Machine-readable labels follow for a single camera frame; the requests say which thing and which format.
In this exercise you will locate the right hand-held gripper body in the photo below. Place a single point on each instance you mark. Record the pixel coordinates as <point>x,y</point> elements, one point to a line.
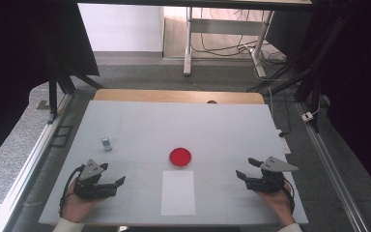
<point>269,182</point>

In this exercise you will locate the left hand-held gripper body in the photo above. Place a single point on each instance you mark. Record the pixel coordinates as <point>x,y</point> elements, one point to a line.
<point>91,188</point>

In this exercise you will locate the blue and white stamp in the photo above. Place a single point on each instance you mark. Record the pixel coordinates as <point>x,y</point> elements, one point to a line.
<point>107,144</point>

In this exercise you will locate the red round ink pad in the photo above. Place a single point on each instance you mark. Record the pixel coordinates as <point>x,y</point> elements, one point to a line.
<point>180,157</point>

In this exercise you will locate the person's left hand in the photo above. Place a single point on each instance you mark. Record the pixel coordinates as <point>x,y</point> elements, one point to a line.
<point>77,208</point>

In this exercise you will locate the person's right hand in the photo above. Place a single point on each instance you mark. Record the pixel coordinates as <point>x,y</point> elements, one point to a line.
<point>280,206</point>

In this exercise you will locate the white paper sheet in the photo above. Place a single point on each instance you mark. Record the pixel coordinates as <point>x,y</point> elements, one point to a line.
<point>177,193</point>

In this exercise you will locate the white plug adapter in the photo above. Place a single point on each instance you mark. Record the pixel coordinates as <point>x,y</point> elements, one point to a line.
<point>307,116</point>

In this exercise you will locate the black metal stand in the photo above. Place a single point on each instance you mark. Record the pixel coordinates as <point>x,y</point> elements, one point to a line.
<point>53,96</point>
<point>309,87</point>

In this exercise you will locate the wooden table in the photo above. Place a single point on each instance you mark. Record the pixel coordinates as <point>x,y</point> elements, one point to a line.
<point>174,96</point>

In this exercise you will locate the dark curtain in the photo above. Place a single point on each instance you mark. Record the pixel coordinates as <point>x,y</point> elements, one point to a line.
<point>360,80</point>
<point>13,48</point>

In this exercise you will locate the aluminium floor rail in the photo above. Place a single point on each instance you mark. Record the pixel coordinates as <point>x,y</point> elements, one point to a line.
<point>29,167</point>
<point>331,174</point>

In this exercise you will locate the white desk frame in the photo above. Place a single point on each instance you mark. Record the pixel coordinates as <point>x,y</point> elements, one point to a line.
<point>225,26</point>

